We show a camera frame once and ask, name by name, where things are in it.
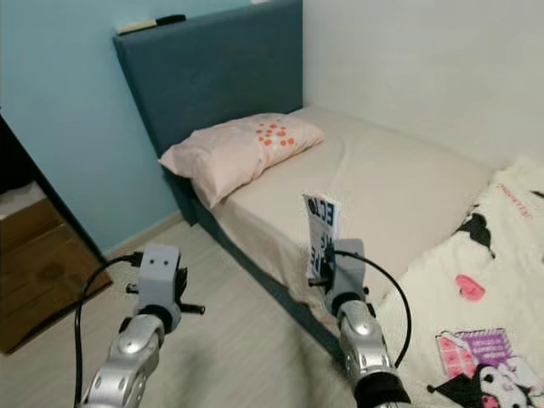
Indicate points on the white blue lettered book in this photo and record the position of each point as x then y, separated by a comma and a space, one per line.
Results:
321, 229

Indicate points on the pink patterned pillow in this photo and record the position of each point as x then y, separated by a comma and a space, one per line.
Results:
229, 153

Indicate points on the cream cartoon print quilt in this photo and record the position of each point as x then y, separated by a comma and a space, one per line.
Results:
493, 272

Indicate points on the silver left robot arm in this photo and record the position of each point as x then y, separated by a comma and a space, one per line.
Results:
132, 357

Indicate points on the beige sheeted mattress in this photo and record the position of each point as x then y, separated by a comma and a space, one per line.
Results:
382, 178

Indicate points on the white air conditioner remote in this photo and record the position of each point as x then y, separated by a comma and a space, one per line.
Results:
136, 26

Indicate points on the black remote control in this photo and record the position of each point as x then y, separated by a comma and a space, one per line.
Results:
170, 19

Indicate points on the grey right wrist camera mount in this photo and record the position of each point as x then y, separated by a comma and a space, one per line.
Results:
348, 276

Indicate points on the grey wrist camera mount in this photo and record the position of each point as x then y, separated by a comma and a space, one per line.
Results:
348, 276
160, 276

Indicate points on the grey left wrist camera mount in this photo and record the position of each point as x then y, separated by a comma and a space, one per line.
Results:
160, 276

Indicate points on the black desk frame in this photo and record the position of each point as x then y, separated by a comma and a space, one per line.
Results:
34, 191

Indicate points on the teal upholstered bed frame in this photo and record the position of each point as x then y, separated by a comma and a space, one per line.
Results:
212, 72

